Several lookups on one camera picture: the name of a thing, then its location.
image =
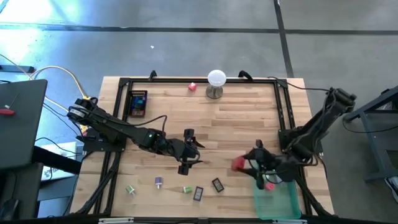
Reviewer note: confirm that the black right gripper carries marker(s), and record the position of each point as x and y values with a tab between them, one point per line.
280	168

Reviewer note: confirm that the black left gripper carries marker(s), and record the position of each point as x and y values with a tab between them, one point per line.
183	152

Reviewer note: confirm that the grey multi-port USB charger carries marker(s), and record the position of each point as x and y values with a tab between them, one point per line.
268	178

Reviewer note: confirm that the green USB wall charger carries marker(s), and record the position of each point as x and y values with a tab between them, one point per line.
129	189
187	189

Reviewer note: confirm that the black digital clock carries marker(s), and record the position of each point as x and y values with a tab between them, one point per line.
218	185

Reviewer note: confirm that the teal rectangular box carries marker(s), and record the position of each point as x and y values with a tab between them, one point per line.
140	102

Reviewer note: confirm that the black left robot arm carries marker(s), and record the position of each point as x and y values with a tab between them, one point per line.
124	129

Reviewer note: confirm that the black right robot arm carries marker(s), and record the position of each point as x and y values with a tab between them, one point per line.
323	118

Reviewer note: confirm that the purple digital clock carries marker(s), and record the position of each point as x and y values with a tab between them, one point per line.
198	193

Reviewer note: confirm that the green transparent tray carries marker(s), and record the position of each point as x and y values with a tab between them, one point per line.
280	205

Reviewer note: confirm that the white mushroom table lamp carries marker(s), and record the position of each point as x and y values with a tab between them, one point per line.
216	77

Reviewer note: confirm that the dark metal side table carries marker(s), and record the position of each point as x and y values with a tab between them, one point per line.
371	146

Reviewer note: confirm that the white cardboard box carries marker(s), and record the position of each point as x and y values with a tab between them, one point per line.
70	147

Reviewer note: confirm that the person's foot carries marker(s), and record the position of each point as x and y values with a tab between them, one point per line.
393	186

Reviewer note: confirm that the dark grey desk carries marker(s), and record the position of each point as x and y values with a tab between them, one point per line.
21	130

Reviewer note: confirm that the black bar on floor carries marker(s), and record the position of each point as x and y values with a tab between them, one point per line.
18	68

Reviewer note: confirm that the purple USB wall charger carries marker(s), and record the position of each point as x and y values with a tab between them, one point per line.
159	181

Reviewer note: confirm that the silver metal bracket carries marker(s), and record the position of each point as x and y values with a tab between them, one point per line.
116	220
289	221

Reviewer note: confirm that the black aluminium table frame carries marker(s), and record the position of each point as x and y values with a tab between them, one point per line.
174	80

